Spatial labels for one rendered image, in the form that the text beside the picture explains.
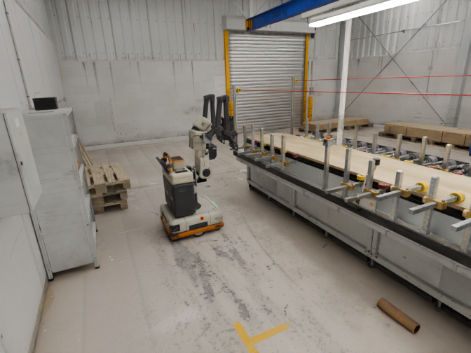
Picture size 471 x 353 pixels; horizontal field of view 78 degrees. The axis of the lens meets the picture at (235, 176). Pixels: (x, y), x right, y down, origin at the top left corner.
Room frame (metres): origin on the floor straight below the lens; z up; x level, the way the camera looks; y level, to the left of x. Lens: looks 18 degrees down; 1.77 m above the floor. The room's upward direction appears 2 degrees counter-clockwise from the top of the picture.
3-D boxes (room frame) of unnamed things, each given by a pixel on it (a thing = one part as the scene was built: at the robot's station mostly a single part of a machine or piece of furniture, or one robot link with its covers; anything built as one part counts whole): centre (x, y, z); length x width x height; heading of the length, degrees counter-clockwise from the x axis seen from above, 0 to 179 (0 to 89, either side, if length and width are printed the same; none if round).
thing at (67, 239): (2.83, 1.81, 0.78); 0.90 x 0.45 x 1.55; 25
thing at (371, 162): (2.25, -1.11, 0.89); 0.04 x 0.04 x 0.48; 25
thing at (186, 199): (3.31, 0.67, 0.59); 0.55 x 0.34 x 0.83; 25
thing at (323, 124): (10.41, -3.67, 0.23); 2.41 x 0.77 x 0.17; 117
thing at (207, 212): (3.35, 0.59, 0.16); 0.67 x 0.64 x 0.25; 115
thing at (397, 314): (1.74, -1.19, 0.04); 0.30 x 0.08 x 0.08; 25
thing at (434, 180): (1.80, -1.32, 0.89); 0.04 x 0.04 x 0.48; 25
